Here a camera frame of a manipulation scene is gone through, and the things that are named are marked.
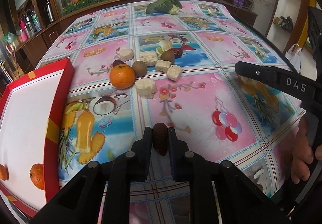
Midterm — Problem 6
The orange tangerine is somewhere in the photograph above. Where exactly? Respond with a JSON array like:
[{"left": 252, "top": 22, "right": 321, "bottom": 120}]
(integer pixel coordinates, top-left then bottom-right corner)
[
  {"left": 0, "top": 165, "right": 9, "bottom": 181},
  {"left": 109, "top": 64, "right": 135, "bottom": 89},
  {"left": 29, "top": 163, "right": 44, "bottom": 190}
]

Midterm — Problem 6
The brown kiwi fruit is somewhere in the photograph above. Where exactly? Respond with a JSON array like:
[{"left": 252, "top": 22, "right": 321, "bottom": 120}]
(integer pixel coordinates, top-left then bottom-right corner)
[
  {"left": 160, "top": 50, "right": 175, "bottom": 64},
  {"left": 132, "top": 60, "right": 147, "bottom": 77}
]

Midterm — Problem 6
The small dark date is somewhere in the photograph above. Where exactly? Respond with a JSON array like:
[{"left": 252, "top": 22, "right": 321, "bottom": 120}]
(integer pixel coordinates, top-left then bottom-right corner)
[{"left": 112, "top": 59, "right": 125, "bottom": 67}]

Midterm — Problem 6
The dark red jujube date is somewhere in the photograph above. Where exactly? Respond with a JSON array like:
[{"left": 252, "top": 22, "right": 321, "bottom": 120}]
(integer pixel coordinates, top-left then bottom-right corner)
[{"left": 169, "top": 48, "right": 183, "bottom": 59}]

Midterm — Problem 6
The person right hand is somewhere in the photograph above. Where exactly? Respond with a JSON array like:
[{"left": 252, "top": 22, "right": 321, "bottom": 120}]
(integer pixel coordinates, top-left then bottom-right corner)
[{"left": 291, "top": 116, "right": 322, "bottom": 184}]

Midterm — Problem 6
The white plastic bag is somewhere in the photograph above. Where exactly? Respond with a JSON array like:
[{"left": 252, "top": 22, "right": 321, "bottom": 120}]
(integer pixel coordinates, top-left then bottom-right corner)
[{"left": 285, "top": 44, "right": 302, "bottom": 73}]

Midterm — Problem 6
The colourful fruit print tablecloth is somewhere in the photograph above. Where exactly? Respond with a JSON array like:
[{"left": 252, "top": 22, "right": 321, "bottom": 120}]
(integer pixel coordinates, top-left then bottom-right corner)
[{"left": 38, "top": 0, "right": 303, "bottom": 197}]

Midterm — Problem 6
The cauliflower with green leaves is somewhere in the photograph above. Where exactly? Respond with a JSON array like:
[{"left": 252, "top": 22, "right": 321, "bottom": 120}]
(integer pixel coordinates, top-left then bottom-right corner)
[{"left": 146, "top": 0, "right": 182, "bottom": 15}]

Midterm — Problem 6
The red white shallow box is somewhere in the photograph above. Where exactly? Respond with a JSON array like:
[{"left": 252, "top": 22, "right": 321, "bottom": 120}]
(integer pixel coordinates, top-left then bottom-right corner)
[{"left": 1, "top": 59, "right": 74, "bottom": 217}]

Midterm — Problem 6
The pink bottle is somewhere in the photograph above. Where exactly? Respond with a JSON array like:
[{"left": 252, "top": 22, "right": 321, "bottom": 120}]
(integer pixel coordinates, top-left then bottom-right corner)
[{"left": 19, "top": 20, "right": 28, "bottom": 42}]

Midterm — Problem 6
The steel thermos jug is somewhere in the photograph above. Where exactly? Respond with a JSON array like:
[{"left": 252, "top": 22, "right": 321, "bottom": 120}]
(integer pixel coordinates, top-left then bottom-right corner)
[{"left": 45, "top": 1, "right": 55, "bottom": 23}]

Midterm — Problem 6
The green plastic bag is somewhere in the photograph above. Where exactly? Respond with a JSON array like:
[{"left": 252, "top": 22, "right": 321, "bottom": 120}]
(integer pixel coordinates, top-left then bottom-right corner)
[{"left": 3, "top": 32, "right": 17, "bottom": 44}]

